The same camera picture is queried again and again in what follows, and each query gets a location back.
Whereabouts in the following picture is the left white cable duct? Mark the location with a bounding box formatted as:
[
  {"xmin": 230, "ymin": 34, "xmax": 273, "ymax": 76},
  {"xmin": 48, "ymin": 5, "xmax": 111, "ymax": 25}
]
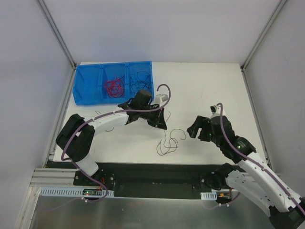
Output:
[{"xmin": 40, "ymin": 187, "xmax": 114, "ymax": 198}]

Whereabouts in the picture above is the right white cable duct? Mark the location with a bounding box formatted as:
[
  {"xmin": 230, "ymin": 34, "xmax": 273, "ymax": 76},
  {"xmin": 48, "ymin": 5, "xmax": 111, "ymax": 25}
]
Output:
[{"xmin": 200, "ymin": 191, "xmax": 217, "ymax": 201}]

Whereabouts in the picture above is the left aluminium frame post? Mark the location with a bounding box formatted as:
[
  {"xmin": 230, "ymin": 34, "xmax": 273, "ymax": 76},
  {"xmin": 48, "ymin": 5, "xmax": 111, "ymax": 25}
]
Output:
[{"xmin": 36, "ymin": 0, "xmax": 77, "ymax": 69}]

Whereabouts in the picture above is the blue plastic divided bin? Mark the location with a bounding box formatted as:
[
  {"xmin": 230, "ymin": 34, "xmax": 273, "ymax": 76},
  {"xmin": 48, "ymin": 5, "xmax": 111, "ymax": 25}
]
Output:
[{"xmin": 72, "ymin": 61, "xmax": 154, "ymax": 105}]

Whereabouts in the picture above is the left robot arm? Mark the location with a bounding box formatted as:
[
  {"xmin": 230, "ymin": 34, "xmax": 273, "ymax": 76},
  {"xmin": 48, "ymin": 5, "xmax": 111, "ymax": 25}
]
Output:
[{"xmin": 56, "ymin": 89, "xmax": 169, "ymax": 186}]

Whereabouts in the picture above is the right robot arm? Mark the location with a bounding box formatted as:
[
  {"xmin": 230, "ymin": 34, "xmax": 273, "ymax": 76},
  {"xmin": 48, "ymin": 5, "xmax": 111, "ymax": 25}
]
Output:
[{"xmin": 187, "ymin": 116, "xmax": 305, "ymax": 229}]

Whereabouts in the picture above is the white cable duct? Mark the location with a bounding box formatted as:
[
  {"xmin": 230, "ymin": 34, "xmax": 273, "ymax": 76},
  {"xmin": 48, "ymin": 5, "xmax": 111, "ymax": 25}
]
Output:
[
  {"xmin": 200, "ymin": 191, "xmax": 217, "ymax": 201},
  {"xmin": 40, "ymin": 187, "xmax": 114, "ymax": 198}
]

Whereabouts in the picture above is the right aluminium frame post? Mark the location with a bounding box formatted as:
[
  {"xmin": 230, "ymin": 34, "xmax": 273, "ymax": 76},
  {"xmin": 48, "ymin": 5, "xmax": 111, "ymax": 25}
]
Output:
[{"xmin": 241, "ymin": 0, "xmax": 288, "ymax": 72}]

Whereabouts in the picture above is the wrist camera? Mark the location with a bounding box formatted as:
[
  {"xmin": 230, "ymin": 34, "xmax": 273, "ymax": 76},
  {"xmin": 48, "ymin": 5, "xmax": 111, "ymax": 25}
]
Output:
[
  {"xmin": 210, "ymin": 105, "xmax": 226, "ymax": 119},
  {"xmin": 155, "ymin": 91, "xmax": 168, "ymax": 106}
]

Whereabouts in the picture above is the aluminium frame post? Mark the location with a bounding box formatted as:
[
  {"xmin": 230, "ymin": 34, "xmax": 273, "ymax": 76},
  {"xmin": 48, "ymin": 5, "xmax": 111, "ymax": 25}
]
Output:
[
  {"xmin": 36, "ymin": 0, "xmax": 77, "ymax": 69},
  {"xmin": 241, "ymin": 0, "xmax": 288, "ymax": 72}
]

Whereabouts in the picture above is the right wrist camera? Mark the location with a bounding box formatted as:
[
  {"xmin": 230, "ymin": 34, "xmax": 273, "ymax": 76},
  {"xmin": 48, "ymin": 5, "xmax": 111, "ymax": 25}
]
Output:
[{"xmin": 210, "ymin": 105, "xmax": 226, "ymax": 119}]

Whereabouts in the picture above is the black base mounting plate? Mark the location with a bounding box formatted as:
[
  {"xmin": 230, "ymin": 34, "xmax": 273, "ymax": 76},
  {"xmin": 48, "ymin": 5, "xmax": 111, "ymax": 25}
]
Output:
[{"xmin": 72, "ymin": 163, "xmax": 229, "ymax": 199}]

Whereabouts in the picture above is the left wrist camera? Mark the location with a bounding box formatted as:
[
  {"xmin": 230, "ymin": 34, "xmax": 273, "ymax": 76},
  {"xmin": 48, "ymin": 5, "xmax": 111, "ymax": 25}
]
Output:
[{"xmin": 155, "ymin": 91, "xmax": 168, "ymax": 106}]

